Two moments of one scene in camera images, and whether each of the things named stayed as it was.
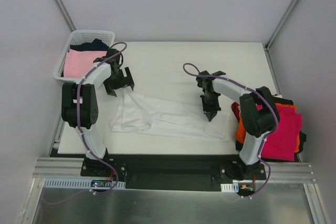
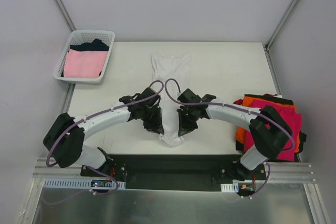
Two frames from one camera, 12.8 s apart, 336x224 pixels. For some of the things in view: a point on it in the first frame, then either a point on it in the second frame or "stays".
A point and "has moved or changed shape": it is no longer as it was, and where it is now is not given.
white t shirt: x=137 y=113 has moved or changed shape
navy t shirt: x=96 y=45 stays
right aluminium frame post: x=289 y=9 stays
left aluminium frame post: x=57 y=0 stays
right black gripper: x=210 y=104 → x=187 y=123
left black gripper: x=119 y=81 → x=153 y=121
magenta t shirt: x=282 y=145 stays
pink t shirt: x=77 y=62 stays
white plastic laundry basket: x=81 y=36 stays
